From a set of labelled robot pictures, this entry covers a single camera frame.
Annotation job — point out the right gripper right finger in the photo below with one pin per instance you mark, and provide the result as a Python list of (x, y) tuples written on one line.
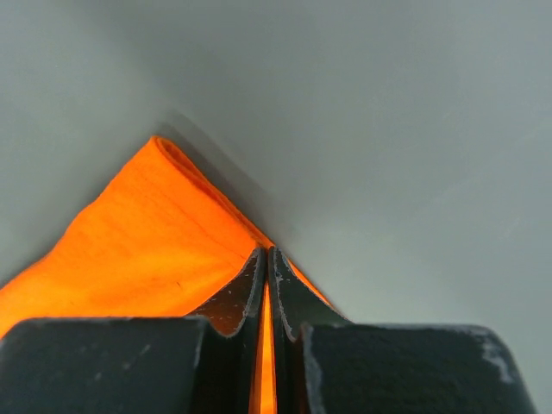
[(325, 363)]

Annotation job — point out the orange t shirt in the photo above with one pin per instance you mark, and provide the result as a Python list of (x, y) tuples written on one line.
[(158, 242)]

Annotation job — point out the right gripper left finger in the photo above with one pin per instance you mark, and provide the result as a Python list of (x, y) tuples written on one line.
[(203, 362)]

